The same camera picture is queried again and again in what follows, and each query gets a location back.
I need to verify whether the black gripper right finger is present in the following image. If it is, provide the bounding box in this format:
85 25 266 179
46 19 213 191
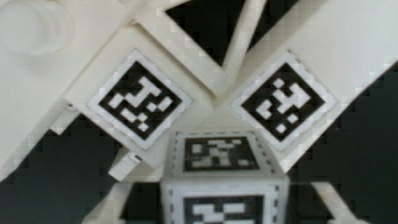
289 182 371 224

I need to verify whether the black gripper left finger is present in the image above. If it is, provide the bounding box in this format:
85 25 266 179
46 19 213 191
81 183 161 224

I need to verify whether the white tagged leg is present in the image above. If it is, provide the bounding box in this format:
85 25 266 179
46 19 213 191
160 131 289 224

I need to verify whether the white chair back part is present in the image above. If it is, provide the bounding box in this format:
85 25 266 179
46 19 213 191
0 0 398 181

